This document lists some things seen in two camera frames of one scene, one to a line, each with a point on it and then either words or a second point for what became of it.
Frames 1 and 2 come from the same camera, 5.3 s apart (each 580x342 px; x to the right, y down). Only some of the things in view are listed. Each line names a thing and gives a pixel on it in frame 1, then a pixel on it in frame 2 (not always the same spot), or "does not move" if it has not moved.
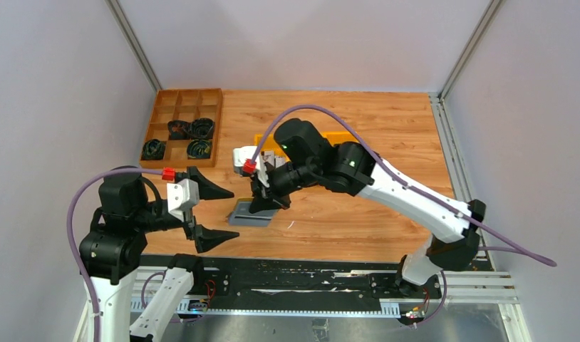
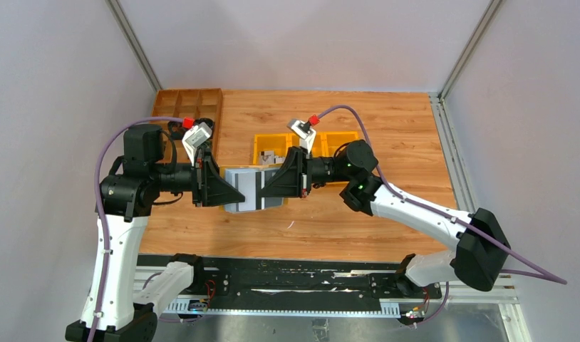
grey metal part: x=241 y=216 -> x=243 y=179
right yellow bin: x=338 y=137 does not move
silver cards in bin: x=268 y=157 does not move
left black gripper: x=204 y=237 -> x=208 y=187
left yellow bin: x=271 y=144 does not move
